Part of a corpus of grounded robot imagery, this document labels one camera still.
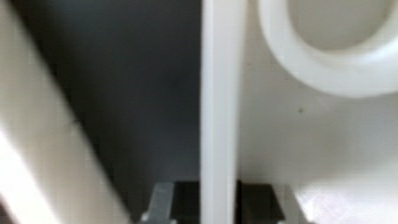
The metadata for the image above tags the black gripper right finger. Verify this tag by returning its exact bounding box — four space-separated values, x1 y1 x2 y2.
236 183 286 224

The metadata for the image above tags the white U-shaped obstacle fence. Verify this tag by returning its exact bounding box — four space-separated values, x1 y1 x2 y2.
0 0 130 224

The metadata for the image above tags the white square tabletop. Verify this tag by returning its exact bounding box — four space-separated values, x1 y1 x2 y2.
201 0 398 224

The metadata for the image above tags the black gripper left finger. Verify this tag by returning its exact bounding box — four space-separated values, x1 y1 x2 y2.
139 182 176 224

